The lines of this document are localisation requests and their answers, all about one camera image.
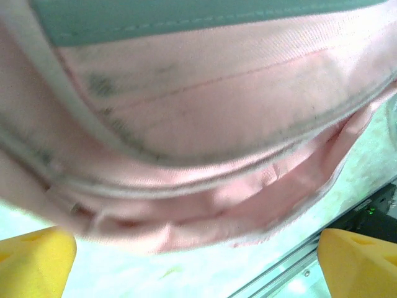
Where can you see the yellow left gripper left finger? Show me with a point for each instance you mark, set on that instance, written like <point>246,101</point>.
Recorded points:
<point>34,260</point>

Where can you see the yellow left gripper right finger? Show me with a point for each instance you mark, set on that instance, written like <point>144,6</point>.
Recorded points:
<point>359,267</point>

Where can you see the pink school backpack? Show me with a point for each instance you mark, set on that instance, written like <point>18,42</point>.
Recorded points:
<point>217,124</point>

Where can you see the aluminium mounting rail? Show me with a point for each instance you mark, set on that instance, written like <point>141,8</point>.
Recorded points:
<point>279,273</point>

